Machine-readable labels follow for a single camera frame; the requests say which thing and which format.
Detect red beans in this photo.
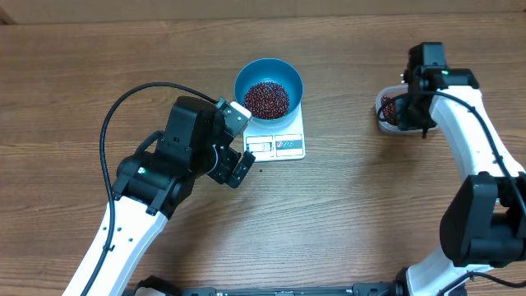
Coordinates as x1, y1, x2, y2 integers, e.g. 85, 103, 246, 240
243, 81, 290, 120

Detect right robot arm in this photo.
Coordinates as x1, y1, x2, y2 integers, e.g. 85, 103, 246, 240
394, 42, 525, 295

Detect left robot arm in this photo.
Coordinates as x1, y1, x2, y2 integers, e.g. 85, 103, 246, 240
64, 96, 255, 295

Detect white digital kitchen scale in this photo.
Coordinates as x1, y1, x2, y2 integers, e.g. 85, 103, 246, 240
242, 104, 307, 162

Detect blue bowl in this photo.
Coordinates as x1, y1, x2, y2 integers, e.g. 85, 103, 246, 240
233, 58, 304, 116

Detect clear plastic container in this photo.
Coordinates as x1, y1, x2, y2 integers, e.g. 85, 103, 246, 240
375, 85, 423, 135

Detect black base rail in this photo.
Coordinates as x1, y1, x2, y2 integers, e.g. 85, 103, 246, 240
122, 275, 468, 296

